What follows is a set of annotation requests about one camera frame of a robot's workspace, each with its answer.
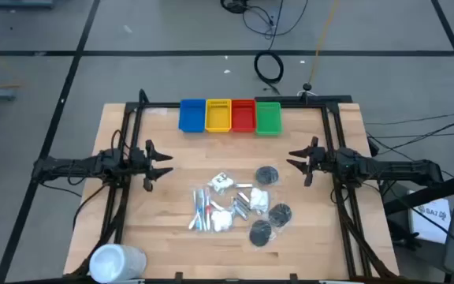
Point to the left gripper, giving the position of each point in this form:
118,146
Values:
149,163

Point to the bagged blue toothbrush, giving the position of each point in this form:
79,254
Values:
195,209
202,207

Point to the black rig frame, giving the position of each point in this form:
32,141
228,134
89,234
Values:
160,105

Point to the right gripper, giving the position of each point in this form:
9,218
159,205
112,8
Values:
319,159

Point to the blue plastic basket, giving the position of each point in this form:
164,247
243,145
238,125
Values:
192,115

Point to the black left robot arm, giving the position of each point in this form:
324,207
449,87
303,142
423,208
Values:
73,165

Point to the bagged black round pad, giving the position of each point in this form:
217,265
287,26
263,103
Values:
260,233
279,215
267,175

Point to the grey metal beam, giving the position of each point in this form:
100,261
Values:
18,3

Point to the bagged white cotton balls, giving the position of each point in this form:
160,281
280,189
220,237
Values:
221,182
221,220
259,199

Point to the green plastic basket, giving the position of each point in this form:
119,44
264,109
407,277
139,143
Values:
269,118

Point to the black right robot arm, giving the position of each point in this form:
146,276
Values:
388,167

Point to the white cardboard box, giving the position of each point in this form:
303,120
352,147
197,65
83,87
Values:
434,221

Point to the bagged red toothbrush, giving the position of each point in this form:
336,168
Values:
208,207

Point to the red plastic basket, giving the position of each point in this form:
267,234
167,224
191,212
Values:
243,116

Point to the white wrapped roll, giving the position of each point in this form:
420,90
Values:
117,262

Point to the yellow plastic basket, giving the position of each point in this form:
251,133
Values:
218,118

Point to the black metal bar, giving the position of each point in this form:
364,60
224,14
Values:
416,197

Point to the black table bracket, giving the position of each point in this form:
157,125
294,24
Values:
293,277
178,276

